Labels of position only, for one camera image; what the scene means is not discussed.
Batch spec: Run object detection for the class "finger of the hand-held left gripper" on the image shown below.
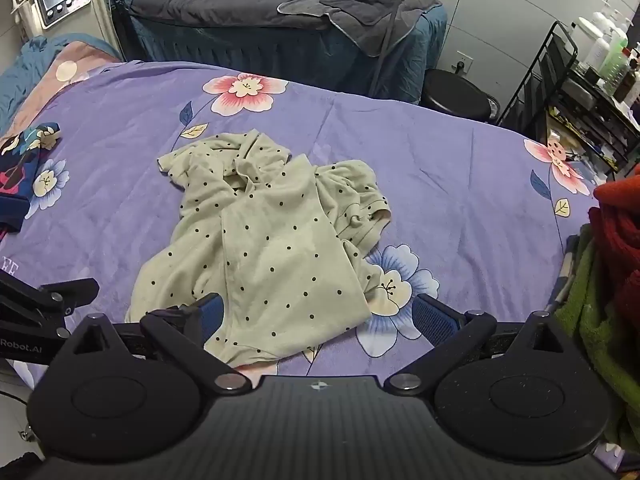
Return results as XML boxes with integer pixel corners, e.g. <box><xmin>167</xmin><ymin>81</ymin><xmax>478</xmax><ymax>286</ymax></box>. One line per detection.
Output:
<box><xmin>0</xmin><ymin>276</ymin><xmax>100</xmax><ymax>341</ymax></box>

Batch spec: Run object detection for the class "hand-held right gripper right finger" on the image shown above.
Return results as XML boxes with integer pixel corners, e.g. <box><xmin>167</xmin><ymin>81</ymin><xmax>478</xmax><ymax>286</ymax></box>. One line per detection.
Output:
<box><xmin>384</xmin><ymin>293</ymin><xmax>592</xmax><ymax>396</ymax></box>

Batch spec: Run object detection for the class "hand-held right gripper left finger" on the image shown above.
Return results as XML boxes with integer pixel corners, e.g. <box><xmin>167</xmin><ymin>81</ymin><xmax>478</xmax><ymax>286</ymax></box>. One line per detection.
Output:
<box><xmin>52</xmin><ymin>292</ymin><xmax>252</xmax><ymax>395</ymax></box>

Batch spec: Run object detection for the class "cream polka dot garment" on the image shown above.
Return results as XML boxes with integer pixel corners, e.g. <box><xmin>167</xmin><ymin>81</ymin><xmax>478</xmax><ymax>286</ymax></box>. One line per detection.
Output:
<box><xmin>125</xmin><ymin>130</ymin><xmax>393</xmax><ymax>368</ymax></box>

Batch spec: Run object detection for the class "dark blue patterned garment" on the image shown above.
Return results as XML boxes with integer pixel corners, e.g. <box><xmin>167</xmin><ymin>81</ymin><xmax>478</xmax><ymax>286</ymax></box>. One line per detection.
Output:
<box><xmin>0</xmin><ymin>121</ymin><xmax>63</xmax><ymax>235</ymax></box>

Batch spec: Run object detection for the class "purple floral blanket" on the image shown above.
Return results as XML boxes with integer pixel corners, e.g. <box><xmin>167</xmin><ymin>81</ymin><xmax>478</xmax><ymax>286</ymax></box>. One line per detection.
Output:
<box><xmin>0</xmin><ymin>60</ymin><xmax>626</xmax><ymax>468</ymax></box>

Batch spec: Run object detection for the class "green towel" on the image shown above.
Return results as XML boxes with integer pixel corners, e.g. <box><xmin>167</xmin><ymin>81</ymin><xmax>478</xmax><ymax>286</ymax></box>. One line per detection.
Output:
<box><xmin>555</xmin><ymin>225</ymin><xmax>640</xmax><ymax>456</ymax></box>

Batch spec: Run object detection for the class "red cloth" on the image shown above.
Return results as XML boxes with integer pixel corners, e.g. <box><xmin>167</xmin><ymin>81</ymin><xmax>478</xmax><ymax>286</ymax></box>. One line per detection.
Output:
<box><xmin>589</xmin><ymin>162</ymin><xmax>640</xmax><ymax>331</ymax></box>

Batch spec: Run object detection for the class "black round stool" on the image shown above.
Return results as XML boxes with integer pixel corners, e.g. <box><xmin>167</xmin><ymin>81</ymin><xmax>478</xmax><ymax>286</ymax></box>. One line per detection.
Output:
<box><xmin>422</xmin><ymin>69</ymin><xmax>501</xmax><ymax>123</ymax></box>

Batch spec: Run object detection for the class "blue frilled bed sheet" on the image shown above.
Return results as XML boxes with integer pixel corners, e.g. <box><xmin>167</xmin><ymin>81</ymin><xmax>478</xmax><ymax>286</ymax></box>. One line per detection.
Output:
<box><xmin>0</xmin><ymin>36</ymin><xmax>118</xmax><ymax>131</ymax></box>

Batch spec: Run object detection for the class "pink blanket with white dots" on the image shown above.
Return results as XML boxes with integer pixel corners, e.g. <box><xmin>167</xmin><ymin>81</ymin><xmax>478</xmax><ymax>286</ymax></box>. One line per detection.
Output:
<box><xmin>5</xmin><ymin>41</ymin><xmax>123</xmax><ymax>131</ymax></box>

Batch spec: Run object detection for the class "black metal rack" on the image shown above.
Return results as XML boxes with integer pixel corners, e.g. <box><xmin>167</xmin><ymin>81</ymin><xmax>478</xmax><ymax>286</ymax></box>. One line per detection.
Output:
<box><xmin>497</xmin><ymin>20</ymin><xmax>640</xmax><ymax>176</ymax></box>

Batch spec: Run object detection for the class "white beauty machine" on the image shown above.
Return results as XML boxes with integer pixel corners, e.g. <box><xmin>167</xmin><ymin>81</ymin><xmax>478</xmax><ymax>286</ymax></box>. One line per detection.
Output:
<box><xmin>12</xmin><ymin>0</ymin><xmax>126</xmax><ymax>61</ymax></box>

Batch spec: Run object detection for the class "grey towel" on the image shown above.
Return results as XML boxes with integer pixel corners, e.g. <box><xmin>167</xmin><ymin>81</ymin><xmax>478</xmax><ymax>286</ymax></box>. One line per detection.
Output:
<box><xmin>277</xmin><ymin>0</ymin><xmax>429</xmax><ymax>58</ymax></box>

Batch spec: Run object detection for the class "group of bottles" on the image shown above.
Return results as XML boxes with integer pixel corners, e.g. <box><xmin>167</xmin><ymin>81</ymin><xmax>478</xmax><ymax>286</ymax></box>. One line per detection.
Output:
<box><xmin>570</xmin><ymin>2</ymin><xmax>640</xmax><ymax>106</ymax></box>

